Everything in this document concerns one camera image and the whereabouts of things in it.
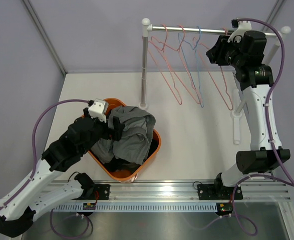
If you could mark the slotted cable duct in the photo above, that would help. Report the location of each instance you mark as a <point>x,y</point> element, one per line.
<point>135,207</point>

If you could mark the aluminium mounting rail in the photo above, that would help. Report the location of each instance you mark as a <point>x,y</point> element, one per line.
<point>148,191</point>

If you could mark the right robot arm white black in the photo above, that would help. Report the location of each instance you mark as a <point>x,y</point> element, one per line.
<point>245,53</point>

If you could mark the metal clothes rack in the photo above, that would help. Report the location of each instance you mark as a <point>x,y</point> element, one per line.
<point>273,55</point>

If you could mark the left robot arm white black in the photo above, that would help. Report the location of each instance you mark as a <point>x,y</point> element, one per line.
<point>24,205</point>

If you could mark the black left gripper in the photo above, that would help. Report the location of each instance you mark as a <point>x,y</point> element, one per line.
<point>109,133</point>

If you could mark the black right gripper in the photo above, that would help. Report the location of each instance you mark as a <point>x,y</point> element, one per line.
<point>216,53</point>

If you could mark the grey shorts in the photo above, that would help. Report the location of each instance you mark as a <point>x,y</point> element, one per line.
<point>136,137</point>

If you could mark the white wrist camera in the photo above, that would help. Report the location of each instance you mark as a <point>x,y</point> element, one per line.
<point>97,109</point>
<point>240,27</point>

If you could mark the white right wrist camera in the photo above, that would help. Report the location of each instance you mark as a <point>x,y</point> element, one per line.
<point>240,27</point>

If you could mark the black shorts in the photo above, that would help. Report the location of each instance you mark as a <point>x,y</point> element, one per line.
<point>118,164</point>

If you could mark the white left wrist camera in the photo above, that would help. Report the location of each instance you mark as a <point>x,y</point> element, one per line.
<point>97,109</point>

